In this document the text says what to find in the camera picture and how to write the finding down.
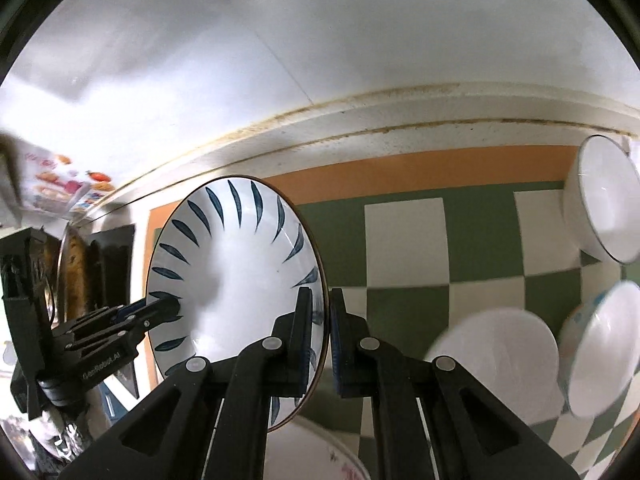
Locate colourful wall sticker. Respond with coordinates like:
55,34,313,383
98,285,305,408
20,142,116,221

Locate white bowl pastel floral print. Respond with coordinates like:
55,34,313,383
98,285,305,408
557,281,640,420

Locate white bowl thin dark rim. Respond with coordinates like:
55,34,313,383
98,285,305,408
562,135,640,265

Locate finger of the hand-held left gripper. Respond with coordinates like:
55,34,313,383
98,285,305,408
52,302,151,343
70,296,183,356

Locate white bowl red flowers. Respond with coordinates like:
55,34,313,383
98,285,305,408
424,307,560,428

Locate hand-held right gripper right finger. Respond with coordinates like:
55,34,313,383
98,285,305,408
330,287,583,480

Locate green white checkered tablecloth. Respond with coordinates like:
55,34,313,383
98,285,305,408
145,145,640,480

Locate white plate blue leaf pattern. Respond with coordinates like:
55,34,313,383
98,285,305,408
146,176,331,433

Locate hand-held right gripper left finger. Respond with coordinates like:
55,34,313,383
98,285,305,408
59,286,321,480

